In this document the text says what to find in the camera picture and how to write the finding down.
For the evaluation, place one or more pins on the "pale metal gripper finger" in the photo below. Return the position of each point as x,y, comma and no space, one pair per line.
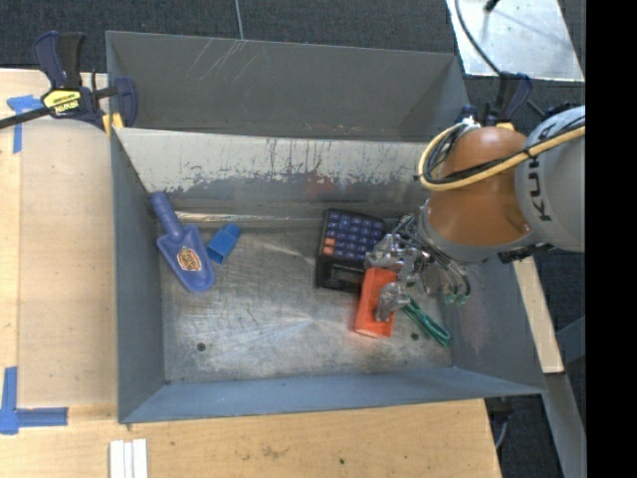
372,259
385,304

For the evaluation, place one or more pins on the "orange flat block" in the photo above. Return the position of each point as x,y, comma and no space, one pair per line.
369,316

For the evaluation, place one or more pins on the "pale wood flat board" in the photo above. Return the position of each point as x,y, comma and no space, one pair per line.
64,267

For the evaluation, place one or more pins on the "green plastic clip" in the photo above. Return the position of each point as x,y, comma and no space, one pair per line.
430,327

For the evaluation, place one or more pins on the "grey metal bin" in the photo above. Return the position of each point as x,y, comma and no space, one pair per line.
259,316

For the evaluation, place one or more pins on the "small blue plastic block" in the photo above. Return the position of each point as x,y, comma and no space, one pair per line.
223,244

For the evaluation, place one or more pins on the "blue toy trowel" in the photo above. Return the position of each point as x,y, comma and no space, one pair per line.
186,259

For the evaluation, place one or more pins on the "black calculator with blue keys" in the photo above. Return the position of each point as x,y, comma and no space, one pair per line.
346,247

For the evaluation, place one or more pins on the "black cylinder on white bracket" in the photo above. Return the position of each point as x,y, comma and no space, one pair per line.
520,255

